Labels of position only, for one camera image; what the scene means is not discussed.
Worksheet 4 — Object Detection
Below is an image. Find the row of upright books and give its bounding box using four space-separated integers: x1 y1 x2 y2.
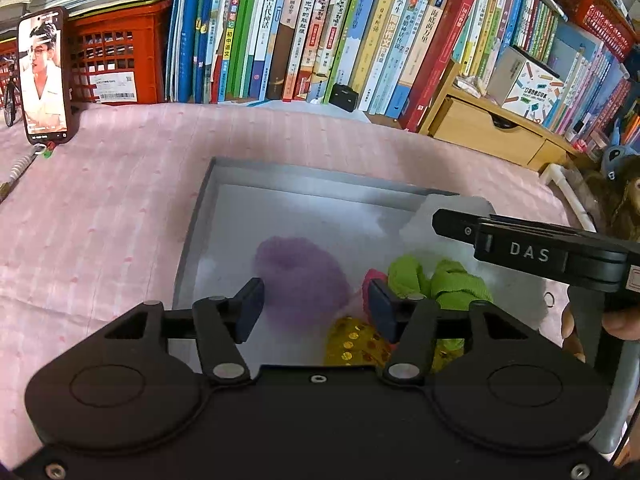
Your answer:
165 0 640 146

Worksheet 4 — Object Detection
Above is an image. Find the pink tablecloth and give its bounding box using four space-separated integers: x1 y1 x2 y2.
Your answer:
0 102 601 461

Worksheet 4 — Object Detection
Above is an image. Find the person's right hand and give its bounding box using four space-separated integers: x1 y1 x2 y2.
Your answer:
560 305 640 363

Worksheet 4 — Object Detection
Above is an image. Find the blue plush toy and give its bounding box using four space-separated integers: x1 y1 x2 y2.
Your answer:
600 144 640 181

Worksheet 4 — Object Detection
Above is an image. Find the white pipe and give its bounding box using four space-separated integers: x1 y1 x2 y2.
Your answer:
540 162 598 233

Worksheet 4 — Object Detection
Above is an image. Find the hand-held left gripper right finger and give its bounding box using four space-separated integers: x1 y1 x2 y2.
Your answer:
367 280 532 386

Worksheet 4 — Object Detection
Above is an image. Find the white fluffy pom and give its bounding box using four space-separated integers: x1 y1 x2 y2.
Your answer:
400 194 566 333

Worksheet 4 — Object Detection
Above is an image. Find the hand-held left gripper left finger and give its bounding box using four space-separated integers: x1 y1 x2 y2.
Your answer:
102 277 265 386

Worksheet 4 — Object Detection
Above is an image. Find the wooden drawer organiser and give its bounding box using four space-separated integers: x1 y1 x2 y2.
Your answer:
419 57 581 171

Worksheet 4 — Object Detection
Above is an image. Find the yellow sequin bow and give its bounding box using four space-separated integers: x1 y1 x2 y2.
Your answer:
324 316 466 368

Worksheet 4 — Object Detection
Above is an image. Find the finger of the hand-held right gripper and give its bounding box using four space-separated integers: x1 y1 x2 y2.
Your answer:
432 208 628 253

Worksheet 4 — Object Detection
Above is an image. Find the grey cord with ring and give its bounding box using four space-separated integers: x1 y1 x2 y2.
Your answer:
0 152 38 203

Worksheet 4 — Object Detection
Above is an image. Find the pink scrunchie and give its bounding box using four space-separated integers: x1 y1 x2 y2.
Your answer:
361 268 392 346

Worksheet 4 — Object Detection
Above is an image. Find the red plastic crate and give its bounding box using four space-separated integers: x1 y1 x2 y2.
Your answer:
0 0 173 106

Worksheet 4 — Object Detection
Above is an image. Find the miniature bicycle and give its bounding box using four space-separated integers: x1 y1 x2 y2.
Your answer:
0 55 23 127

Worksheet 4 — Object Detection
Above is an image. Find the green scrunchie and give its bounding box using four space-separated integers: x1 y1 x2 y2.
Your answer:
387 255 496 361

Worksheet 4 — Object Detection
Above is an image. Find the purple fluffy pom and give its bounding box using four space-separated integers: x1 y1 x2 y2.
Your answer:
254 236 353 331

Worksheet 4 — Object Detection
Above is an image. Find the white printed card box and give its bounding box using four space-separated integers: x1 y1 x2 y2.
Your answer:
487 46 568 123

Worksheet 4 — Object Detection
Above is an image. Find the red mesh basket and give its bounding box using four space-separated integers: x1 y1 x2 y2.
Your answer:
550 0 638 63

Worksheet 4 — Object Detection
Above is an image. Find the brown-haired doll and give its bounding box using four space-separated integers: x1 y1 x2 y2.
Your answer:
582 160 640 241

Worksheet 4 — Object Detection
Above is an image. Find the grey cardboard box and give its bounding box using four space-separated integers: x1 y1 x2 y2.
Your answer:
172 156 501 368

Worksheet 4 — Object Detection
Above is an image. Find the small black case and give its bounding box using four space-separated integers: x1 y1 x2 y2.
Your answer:
330 83 359 112

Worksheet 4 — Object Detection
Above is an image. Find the smartphone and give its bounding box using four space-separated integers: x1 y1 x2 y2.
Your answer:
17 6 76 147

